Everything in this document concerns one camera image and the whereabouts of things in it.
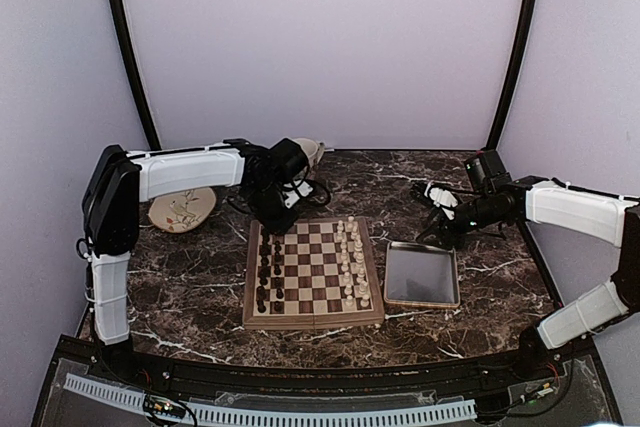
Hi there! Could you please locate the white chess rook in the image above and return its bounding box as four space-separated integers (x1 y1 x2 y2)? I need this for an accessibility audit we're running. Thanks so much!
360 293 370 309
345 216 356 232

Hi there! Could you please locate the black left corner post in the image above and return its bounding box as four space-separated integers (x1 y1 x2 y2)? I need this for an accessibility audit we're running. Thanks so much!
108 0 161 151

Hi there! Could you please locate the coral painted ceramic mug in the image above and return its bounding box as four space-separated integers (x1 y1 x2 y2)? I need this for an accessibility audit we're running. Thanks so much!
295 138 325 171

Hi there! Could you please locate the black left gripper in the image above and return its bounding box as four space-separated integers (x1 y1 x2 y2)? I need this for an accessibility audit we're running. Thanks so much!
247 181 300 236

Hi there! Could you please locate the brown chess knight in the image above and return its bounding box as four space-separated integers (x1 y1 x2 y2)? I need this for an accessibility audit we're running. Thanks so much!
261 230 271 244

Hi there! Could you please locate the white chess king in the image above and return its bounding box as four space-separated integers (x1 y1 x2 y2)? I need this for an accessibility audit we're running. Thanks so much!
354 239 364 264

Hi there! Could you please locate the black corner post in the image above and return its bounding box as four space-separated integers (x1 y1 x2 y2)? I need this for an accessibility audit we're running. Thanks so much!
108 0 161 151
484 0 536 150

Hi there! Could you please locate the white chess queen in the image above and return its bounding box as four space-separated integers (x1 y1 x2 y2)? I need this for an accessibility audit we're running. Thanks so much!
356 263 366 283

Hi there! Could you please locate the white chess rook near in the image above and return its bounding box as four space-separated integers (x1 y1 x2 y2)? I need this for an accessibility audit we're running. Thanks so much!
360 293 370 309

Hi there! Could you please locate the wooden chess board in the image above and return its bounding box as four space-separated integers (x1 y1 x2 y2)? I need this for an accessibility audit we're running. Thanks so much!
243 217 385 330

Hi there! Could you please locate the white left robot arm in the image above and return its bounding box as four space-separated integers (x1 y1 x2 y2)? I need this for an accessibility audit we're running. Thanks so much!
77 138 314 383

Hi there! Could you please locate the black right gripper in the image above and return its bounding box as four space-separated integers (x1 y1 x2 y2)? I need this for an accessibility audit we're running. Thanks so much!
417 192 507 251

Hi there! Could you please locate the dark chess piece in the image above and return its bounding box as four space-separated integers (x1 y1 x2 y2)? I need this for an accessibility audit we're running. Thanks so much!
260 254 271 268
259 243 271 256
258 267 271 285
255 285 268 303

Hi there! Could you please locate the black right corner post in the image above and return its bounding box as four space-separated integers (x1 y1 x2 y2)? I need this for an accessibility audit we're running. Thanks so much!
484 0 536 150

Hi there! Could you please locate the bird painted ceramic plate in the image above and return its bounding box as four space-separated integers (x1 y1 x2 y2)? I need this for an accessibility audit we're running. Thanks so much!
148 187 217 234

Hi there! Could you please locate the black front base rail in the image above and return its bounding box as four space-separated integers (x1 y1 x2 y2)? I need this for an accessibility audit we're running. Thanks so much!
168 361 507 395

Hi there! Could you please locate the metal tray with wooden rim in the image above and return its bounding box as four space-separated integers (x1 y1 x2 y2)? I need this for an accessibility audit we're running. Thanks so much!
383 241 461 309

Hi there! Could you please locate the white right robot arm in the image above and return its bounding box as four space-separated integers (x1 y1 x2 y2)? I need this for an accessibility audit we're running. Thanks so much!
411 150 639 381

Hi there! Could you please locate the white slotted cable duct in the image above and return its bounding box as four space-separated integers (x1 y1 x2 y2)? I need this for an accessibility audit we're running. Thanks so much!
63 374 477 426

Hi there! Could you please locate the white chess rook far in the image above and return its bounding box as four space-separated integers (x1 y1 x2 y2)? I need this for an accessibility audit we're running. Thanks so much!
345 216 356 232

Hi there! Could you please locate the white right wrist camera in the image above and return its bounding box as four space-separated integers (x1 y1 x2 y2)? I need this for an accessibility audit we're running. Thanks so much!
410 182 459 220

